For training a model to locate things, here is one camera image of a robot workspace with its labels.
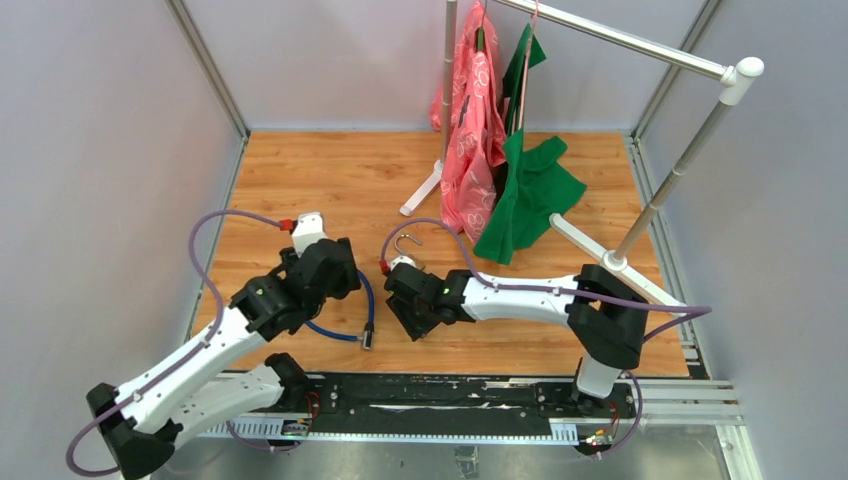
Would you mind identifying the blue cable lock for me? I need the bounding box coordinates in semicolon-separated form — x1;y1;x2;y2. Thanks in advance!
303;267;376;352

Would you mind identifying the brass padlock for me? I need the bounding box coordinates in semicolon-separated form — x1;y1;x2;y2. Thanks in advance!
393;233;425;266

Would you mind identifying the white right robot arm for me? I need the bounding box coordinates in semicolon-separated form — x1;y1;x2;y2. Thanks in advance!
384;263;648;418

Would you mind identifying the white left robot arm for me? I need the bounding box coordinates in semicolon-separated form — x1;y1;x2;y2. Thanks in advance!
86;238;361;479

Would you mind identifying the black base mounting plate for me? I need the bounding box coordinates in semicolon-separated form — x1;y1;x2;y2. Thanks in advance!
260;373;637;438

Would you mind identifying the pink patterned garment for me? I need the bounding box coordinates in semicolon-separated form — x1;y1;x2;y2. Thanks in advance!
439;1;506;243

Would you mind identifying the green garment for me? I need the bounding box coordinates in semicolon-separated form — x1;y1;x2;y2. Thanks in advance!
473;24;587;265

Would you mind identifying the pink clothes hanger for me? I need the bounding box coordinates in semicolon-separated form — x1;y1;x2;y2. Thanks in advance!
512;0;540;133

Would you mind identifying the metal clothes rack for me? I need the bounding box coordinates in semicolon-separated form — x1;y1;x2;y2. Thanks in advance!
399;1;764;315

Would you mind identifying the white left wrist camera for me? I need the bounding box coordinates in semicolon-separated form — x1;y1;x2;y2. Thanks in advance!
291;211;328;257

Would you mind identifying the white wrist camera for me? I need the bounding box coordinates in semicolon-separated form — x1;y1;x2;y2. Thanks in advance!
388;254;422;270
291;211;328;257

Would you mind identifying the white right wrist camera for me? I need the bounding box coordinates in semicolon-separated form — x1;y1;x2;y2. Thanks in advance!
388;254;422;270

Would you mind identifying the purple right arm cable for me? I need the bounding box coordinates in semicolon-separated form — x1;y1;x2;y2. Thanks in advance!
378;218;713;458

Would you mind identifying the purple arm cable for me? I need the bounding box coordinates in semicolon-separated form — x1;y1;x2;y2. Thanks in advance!
378;218;713;458
64;210;295;478

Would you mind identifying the aluminium frame rail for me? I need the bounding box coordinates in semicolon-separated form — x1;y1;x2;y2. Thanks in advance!
164;0;250;144

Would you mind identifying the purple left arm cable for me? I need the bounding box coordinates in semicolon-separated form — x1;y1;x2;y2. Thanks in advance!
64;210;295;478

